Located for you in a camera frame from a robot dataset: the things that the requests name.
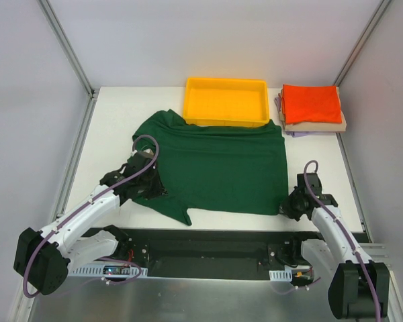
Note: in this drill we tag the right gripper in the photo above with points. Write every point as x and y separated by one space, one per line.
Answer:
287 208

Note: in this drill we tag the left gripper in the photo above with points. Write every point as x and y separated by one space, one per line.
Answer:
153 187

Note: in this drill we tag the green t-shirt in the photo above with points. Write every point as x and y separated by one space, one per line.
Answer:
231 169

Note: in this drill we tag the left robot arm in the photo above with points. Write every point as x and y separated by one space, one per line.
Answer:
44 258

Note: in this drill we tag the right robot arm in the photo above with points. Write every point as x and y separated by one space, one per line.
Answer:
358 286

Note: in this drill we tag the yellow plastic tray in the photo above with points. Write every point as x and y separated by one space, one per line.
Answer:
226 102

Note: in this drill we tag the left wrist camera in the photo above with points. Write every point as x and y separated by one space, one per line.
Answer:
139 160

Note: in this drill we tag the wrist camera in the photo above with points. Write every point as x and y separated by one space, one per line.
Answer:
313 181
139 160

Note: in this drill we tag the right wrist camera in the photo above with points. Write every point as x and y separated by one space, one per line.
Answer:
313 181

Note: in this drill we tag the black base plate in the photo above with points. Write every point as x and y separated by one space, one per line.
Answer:
222 255

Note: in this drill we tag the right white cable duct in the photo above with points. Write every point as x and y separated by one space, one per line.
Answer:
280 275

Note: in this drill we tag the white cable duct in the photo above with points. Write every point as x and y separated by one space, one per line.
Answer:
280 275
109 270

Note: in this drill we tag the left white cable duct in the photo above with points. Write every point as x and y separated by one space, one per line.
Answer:
109 270

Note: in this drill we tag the left aluminium frame post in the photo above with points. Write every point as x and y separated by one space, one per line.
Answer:
64 42

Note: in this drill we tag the aluminium frame post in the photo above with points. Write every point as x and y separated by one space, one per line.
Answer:
370 27
64 42

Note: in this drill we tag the right aluminium frame post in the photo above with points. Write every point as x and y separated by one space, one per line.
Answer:
370 27

